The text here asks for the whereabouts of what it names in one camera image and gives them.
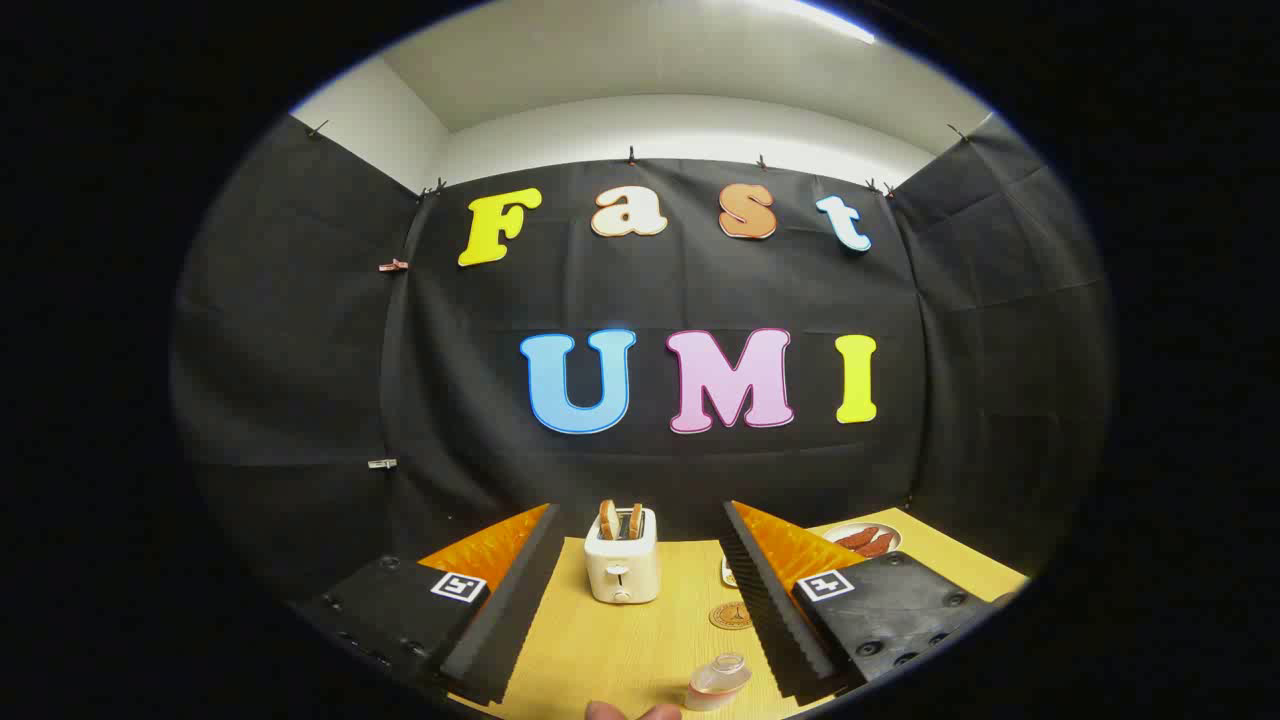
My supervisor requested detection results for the clear juice bottle pink label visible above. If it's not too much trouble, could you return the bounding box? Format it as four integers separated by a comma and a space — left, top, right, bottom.
684, 652, 753, 712

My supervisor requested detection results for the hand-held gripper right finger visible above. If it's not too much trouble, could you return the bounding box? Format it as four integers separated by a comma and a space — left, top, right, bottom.
719, 499, 994, 701

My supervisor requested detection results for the wooden table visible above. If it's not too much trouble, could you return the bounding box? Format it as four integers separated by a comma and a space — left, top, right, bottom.
450, 508, 1029, 720

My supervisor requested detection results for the white oval plate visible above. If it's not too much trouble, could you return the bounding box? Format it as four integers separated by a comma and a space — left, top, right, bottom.
822, 522, 902, 559

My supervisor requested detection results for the black backdrop cloth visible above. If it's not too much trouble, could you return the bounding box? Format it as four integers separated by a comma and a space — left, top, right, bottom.
170, 112, 1114, 601

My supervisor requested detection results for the white toaster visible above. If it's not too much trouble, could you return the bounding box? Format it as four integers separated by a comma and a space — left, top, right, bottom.
584, 507, 662, 604

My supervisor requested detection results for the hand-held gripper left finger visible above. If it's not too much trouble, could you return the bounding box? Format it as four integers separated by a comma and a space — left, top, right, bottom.
298, 502, 565, 707

